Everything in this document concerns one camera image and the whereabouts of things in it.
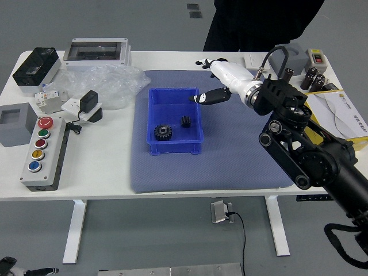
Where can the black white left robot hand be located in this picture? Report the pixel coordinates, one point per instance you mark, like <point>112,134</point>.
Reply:
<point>7,264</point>

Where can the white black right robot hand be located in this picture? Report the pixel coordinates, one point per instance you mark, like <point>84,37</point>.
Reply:
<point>233,76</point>

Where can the small black gear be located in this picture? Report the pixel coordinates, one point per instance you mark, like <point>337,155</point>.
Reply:
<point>186,122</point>

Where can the big black gear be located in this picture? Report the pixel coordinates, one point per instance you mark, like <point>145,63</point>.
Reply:
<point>163,132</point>

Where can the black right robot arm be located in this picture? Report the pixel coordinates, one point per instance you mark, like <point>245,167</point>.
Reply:
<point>316,164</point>

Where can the black round nut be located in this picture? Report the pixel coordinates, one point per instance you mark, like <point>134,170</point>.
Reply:
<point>222,60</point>

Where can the blue plastic box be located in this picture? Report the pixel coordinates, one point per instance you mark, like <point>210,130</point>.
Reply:
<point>172,112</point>

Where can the grey five-button control box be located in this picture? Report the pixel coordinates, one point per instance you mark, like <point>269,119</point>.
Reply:
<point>40,155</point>

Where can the yellow white cardboard box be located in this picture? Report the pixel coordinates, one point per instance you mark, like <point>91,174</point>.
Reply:
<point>345,115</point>

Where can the clear lid distribution box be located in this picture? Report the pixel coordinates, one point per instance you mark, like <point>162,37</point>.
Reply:
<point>95,54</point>

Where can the dark brown capacitor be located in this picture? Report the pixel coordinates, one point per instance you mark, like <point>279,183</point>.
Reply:
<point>289,74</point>
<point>306,82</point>
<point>321,77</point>
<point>312,69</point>
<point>317,85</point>

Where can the person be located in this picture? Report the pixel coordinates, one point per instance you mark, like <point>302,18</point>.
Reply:
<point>258,26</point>

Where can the grey block with round hole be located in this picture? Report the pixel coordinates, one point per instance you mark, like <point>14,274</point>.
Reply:
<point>296,56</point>

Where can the dark floor plate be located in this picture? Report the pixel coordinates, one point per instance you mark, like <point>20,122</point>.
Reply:
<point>195,14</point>
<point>193,6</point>

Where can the white table leg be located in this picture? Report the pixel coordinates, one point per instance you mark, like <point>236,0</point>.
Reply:
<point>74,230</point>
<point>277,227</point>

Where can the small flat black item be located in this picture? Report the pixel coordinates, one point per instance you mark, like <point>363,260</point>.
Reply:
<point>331,86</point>

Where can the blue-grey mat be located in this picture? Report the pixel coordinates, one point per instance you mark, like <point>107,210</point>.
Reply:
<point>201,172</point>

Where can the clear plastic bag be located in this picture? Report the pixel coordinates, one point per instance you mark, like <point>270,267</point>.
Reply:
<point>115,82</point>

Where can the grey block with square hole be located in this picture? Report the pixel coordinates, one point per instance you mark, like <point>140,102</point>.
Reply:
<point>17,129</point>

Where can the silver floor socket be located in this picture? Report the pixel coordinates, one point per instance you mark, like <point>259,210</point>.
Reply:
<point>218,212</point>

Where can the black table control panel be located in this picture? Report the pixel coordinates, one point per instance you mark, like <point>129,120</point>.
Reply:
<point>312,198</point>

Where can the black power adapter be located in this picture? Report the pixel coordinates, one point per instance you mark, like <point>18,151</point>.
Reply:
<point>88,100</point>

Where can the grey metal plate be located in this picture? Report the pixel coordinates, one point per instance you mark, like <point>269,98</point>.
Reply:
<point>172,270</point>

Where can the white socket plate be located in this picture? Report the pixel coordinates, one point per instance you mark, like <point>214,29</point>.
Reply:
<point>69,105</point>

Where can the white circuit breaker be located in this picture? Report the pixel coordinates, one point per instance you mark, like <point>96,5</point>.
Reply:
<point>49,97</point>

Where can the white wall switch plate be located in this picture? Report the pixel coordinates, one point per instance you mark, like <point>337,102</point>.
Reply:
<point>254,60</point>

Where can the grey switch box red button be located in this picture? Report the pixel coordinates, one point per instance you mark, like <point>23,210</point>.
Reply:
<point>316,59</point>

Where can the black lid enclosure box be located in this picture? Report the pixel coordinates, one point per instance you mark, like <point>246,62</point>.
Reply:
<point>34,69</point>

